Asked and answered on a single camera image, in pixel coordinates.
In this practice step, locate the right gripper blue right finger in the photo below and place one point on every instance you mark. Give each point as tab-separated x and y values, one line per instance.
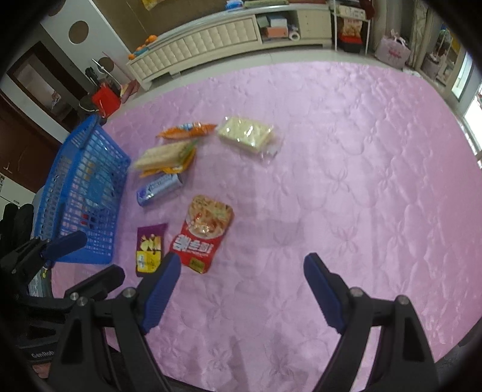
330	291

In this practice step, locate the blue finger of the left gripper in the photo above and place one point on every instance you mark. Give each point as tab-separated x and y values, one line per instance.
99	285
63	246

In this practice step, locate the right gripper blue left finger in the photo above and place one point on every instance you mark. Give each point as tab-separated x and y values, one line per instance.
156	291

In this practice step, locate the blue plastic basket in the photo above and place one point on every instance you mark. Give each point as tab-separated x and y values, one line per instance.
83	192

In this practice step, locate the green-sealed cracker pack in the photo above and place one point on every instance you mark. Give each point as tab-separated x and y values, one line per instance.
165	155

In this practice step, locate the purple yellow chip packet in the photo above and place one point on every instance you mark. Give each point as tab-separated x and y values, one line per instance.
149	248

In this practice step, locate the red noodle snack pouch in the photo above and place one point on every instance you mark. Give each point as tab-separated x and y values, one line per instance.
202	232

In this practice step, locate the brown wooden door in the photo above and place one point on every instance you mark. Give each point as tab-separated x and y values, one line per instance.
27	152

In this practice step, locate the blue silver wafer bar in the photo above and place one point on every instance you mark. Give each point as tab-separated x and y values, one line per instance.
159	187

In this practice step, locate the black bag on floor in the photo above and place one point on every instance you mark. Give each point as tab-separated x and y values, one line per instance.
87	108

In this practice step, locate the orange flat snack packet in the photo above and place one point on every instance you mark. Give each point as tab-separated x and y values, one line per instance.
183	167

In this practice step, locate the red bag on floor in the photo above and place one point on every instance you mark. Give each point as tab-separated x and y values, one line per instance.
106	101

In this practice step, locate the pink quilted mat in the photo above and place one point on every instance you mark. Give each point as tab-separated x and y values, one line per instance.
374	175

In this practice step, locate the orange snack bar wrapper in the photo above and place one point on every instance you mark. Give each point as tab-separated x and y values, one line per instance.
187	130

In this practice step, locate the clear pale cracker pack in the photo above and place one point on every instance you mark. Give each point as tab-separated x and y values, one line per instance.
256	139

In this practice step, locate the oranges on cabinet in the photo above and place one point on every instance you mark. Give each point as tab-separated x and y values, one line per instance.
145	42

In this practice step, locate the pink gift bag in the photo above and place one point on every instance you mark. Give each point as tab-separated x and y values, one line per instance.
392	50

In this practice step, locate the white metal shelf rack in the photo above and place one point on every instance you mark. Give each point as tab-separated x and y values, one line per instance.
351	25

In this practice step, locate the cream tufted tv cabinet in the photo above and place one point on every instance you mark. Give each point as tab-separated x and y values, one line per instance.
228	33

